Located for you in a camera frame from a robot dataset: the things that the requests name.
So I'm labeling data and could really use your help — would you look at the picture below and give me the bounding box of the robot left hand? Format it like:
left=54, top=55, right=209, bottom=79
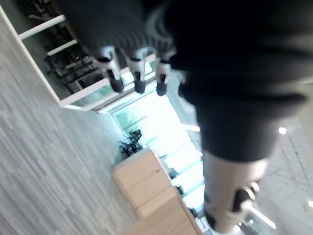
left=57, top=0, right=313, bottom=233

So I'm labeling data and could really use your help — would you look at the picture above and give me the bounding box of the black office chair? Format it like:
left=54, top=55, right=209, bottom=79
left=118, top=129, right=144, bottom=157

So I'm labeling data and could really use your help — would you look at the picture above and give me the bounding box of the low light wood cabinet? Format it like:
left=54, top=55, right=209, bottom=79
left=112, top=148, right=182, bottom=218
left=121, top=192, right=204, bottom=235

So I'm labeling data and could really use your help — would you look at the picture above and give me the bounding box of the white framed glass partition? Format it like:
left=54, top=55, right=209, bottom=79
left=0, top=4, right=158, bottom=110

